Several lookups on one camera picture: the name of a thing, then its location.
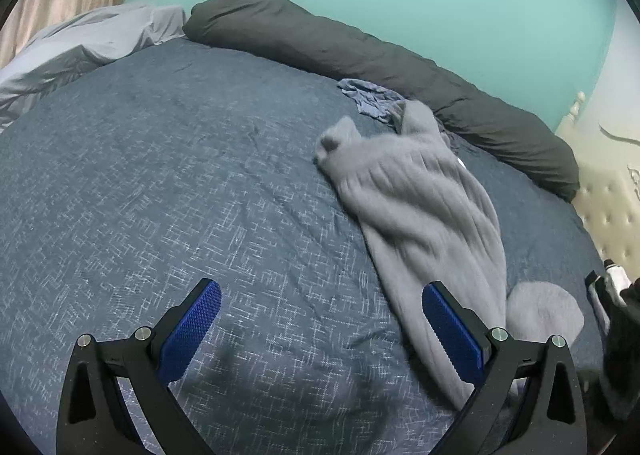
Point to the dark grey rolled duvet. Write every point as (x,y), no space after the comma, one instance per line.
(350,50)

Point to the blue patterned bed cover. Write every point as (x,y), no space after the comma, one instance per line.
(150,185)

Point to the white folded garment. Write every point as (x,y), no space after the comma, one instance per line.
(614,280)

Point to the cream tufted headboard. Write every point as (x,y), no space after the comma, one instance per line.
(607,205)

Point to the blue crumpled garment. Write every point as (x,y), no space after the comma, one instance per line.
(372,97)

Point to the light grey bed sheet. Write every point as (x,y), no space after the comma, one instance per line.
(75,45)

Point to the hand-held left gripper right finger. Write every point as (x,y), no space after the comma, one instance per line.
(450,330)

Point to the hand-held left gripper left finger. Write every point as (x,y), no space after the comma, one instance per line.
(192,330)

